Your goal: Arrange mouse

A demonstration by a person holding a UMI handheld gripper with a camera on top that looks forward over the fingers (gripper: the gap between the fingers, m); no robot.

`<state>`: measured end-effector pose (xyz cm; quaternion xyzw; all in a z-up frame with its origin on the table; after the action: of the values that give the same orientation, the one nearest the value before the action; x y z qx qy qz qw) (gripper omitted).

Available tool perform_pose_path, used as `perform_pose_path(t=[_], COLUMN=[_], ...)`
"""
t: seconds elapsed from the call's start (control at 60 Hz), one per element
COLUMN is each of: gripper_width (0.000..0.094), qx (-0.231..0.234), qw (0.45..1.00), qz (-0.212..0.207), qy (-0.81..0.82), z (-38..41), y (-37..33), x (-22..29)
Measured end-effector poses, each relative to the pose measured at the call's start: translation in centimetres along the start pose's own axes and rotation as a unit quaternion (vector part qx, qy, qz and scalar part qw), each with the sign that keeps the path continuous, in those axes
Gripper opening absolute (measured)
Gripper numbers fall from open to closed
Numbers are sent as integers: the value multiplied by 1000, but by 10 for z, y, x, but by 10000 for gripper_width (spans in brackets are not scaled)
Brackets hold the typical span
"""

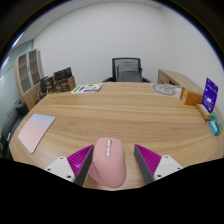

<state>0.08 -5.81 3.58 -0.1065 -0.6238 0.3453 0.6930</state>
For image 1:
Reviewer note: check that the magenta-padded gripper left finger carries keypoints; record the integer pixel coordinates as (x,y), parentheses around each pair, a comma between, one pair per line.
(61,167)

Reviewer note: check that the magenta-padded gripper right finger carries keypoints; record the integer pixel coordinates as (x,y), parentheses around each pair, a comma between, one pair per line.
(166,165)

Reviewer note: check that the pink computer mouse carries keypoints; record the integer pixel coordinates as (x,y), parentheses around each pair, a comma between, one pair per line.
(108,166)

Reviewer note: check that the pink-blue gradient mouse pad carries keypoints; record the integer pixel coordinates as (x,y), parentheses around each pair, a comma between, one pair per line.
(35,131)

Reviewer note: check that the small blue box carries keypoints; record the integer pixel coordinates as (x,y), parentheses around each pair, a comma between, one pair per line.
(213,128)

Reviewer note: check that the wooden card stand block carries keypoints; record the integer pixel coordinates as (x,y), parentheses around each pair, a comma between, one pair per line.
(202,111)

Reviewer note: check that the black leather armchair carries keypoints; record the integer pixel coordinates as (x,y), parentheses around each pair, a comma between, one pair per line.
(10,123)

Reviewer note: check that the orange-brown box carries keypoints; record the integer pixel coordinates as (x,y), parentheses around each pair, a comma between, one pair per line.
(192,97)

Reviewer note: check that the large brown cardboard box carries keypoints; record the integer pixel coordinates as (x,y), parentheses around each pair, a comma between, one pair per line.
(66,85)

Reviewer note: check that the purple sign card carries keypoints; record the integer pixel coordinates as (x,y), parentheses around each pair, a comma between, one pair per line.
(210,95)

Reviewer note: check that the printed paper sheet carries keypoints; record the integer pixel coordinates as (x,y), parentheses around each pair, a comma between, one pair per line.
(86,88)

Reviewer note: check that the small brown cardboard box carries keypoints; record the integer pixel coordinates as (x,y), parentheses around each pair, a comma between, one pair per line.
(50,85)

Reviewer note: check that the wooden side desk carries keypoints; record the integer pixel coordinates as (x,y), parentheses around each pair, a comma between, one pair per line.
(176,78)

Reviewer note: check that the black box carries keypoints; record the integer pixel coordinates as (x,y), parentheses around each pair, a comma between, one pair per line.
(62,73)

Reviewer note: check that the wooden glass-door cabinet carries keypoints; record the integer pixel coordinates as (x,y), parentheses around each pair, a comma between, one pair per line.
(28,73)

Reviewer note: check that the black mesh office chair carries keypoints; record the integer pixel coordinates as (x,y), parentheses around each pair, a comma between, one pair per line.
(128,70)

